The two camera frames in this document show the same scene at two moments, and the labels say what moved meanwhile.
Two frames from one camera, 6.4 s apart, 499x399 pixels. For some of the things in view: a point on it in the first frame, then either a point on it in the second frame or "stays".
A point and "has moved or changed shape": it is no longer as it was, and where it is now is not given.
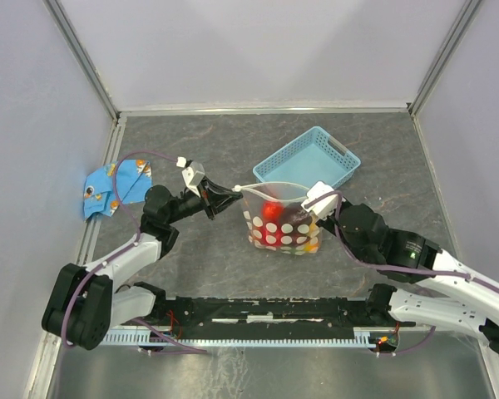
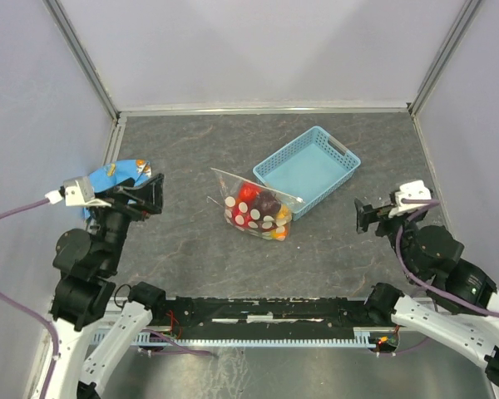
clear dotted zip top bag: (275, 219) has moved or changed shape
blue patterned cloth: (121, 182) stays
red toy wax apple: (272, 211) → (249, 192)
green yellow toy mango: (312, 244) → (283, 219)
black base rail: (260, 312) stays
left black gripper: (216, 197) → (150, 193)
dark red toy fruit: (295, 218) → (268, 204)
